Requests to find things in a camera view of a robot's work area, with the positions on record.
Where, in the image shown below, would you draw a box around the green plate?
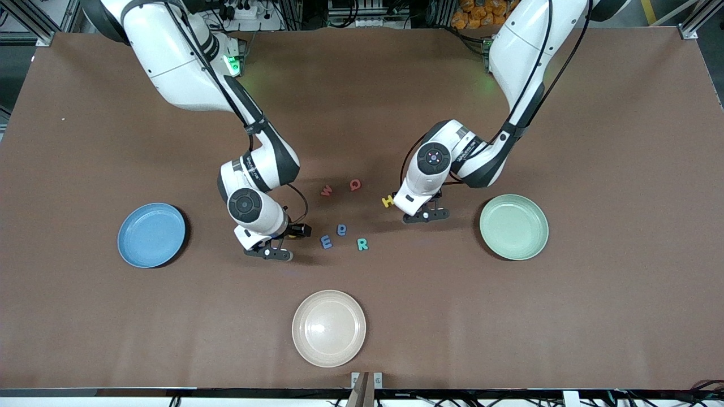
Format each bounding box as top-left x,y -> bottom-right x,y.
480,194 -> 549,261

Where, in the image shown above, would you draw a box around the beige plate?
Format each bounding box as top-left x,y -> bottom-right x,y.
292,290 -> 367,368

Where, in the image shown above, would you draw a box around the blue plate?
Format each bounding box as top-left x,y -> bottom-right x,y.
117,202 -> 187,269

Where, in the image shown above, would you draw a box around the orange packaged items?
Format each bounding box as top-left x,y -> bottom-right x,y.
451,0 -> 510,30

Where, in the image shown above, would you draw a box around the grey equipment rack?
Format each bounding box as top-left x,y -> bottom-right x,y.
327,0 -> 409,29

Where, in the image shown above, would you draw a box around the white power strip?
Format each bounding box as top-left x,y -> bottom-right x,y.
218,0 -> 260,20

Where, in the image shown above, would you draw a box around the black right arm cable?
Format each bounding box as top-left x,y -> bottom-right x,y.
122,0 -> 310,226

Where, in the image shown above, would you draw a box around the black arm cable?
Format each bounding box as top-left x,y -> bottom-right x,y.
399,0 -> 592,190
122,0 -> 310,226

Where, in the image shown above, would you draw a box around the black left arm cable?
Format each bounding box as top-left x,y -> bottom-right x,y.
399,0 -> 592,190

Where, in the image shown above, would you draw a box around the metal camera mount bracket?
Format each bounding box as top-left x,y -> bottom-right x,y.
351,371 -> 383,407

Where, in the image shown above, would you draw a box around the aluminium frame profile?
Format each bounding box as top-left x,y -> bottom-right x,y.
679,0 -> 724,40
0,0 -> 80,47

